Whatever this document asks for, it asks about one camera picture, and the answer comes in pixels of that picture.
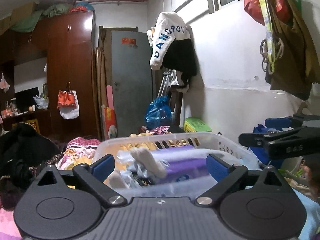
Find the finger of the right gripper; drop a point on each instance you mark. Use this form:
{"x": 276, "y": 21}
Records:
{"x": 253, "y": 139}
{"x": 285, "y": 122}

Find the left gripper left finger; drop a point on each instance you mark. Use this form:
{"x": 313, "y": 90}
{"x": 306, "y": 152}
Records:
{"x": 91, "y": 179}

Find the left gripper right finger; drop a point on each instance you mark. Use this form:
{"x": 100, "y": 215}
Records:
{"x": 229, "y": 179}

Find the purple tissue pack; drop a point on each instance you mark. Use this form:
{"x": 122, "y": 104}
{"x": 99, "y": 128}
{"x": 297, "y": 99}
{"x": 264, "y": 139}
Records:
{"x": 187, "y": 163}

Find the white plastic laundry basket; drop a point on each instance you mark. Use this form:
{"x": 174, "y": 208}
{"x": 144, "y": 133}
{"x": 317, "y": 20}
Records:
{"x": 215, "y": 143}

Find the person right hand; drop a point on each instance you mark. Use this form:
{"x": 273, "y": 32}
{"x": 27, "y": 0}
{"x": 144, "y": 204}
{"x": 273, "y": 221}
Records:
{"x": 311, "y": 171}

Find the white socks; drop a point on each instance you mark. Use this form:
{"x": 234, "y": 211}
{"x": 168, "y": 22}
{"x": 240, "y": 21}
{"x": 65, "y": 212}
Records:
{"x": 138, "y": 168}

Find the yellow orange blanket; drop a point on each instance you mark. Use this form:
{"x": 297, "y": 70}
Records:
{"x": 85, "y": 149}

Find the red gift bag on floor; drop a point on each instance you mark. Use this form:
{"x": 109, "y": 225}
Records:
{"x": 109, "y": 122}

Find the green box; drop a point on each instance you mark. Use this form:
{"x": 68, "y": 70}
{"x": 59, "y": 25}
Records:
{"x": 194, "y": 124}

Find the brown hanging bags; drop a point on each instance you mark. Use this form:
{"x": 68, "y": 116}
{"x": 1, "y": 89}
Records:
{"x": 290, "y": 61}

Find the black clothing pile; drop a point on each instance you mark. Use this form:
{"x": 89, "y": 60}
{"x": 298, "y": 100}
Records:
{"x": 24, "y": 154}

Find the orange white hanging bag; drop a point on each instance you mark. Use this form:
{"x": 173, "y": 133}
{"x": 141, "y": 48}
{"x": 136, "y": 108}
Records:
{"x": 67, "y": 103}

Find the blue plastic bag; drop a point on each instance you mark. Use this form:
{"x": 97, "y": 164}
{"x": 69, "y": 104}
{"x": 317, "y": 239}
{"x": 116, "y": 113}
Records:
{"x": 158, "y": 113}

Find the grey metal door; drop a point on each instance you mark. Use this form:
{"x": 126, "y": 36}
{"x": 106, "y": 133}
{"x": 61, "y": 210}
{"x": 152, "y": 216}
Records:
{"x": 131, "y": 79}

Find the black television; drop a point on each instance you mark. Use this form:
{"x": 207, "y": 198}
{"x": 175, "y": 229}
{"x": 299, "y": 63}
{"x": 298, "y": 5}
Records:
{"x": 25, "y": 98}

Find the dark red wooden wardrobe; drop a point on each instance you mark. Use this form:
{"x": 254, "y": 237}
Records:
{"x": 67, "y": 43}

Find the white black hanging jacket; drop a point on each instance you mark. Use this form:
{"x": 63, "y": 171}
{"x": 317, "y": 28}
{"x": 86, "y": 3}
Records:
{"x": 172, "y": 48}

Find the red hanging bag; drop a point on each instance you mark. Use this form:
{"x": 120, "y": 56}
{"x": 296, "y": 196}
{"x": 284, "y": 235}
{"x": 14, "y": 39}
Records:
{"x": 253, "y": 8}

